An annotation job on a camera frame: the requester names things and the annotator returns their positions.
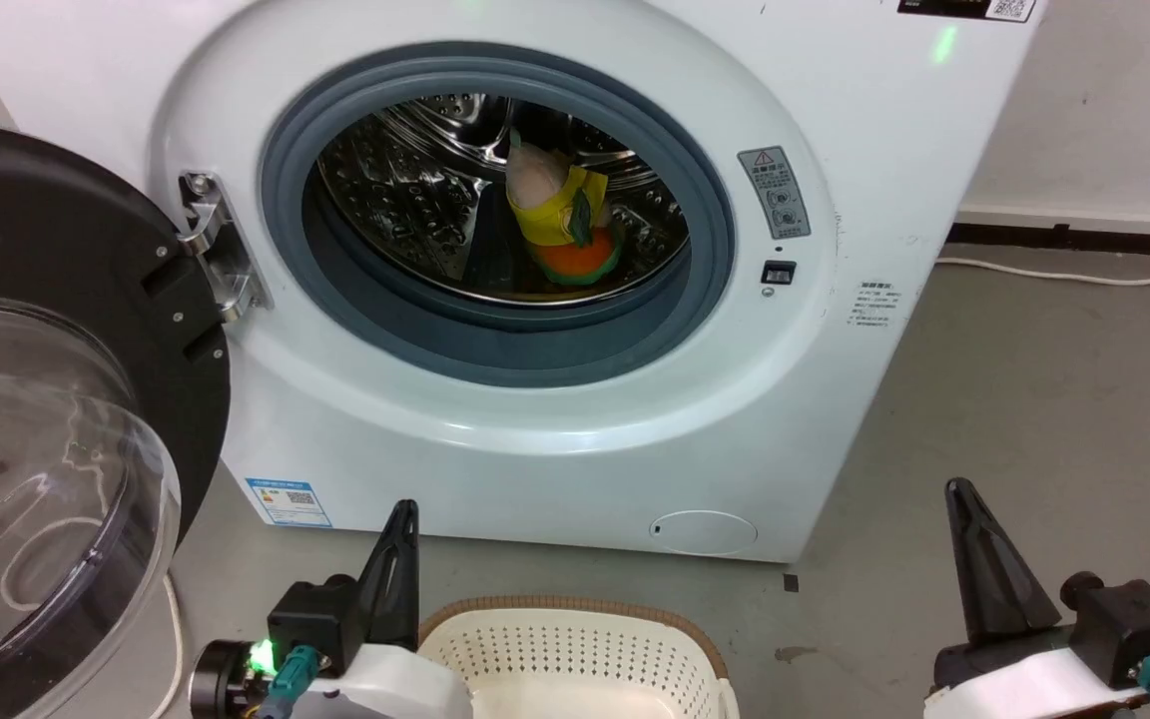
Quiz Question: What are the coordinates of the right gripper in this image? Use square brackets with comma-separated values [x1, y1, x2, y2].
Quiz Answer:
[924, 477, 1150, 719]

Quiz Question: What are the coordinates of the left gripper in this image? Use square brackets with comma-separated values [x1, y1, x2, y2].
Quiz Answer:
[189, 499, 476, 719]

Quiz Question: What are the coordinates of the cream perforated laundry basket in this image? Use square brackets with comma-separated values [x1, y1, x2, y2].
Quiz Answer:
[418, 596, 741, 719]

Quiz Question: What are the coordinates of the yellow orange plush toy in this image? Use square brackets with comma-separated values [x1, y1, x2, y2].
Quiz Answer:
[504, 128, 625, 289]

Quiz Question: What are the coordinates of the white front-load washing machine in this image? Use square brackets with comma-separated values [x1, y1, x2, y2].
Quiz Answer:
[0, 0, 1050, 564]

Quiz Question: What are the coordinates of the blue energy label sticker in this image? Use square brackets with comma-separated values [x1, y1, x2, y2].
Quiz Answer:
[244, 476, 333, 529]

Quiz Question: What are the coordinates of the grey rubber door gasket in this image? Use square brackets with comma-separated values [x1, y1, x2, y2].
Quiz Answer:
[260, 42, 737, 389]

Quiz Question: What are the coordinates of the small printed text sticker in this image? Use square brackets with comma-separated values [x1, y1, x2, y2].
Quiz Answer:
[847, 281, 903, 330]

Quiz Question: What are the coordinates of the round drain filter cover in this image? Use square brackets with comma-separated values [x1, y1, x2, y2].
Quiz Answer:
[650, 510, 759, 557]

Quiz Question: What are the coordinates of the chrome door hinge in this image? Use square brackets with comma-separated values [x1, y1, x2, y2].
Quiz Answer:
[179, 172, 274, 323]

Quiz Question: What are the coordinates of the stainless steel washer drum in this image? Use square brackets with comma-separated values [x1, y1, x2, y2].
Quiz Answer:
[316, 92, 690, 306]

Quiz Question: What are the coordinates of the black washer door clear dome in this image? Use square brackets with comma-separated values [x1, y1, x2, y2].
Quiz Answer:
[0, 121, 233, 719]

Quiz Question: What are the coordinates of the grey warning label sticker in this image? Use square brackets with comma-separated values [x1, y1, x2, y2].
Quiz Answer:
[737, 146, 813, 241]

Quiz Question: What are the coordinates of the black QR code sticker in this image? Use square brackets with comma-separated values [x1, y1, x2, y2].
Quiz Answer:
[897, 0, 1037, 24]

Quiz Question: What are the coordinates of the teal left gripper cable plug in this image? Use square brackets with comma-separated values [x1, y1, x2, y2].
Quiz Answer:
[254, 645, 324, 719]

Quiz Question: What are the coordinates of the white floor cable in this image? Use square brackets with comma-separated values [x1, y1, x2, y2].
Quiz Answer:
[936, 257, 1150, 288]
[149, 571, 185, 719]

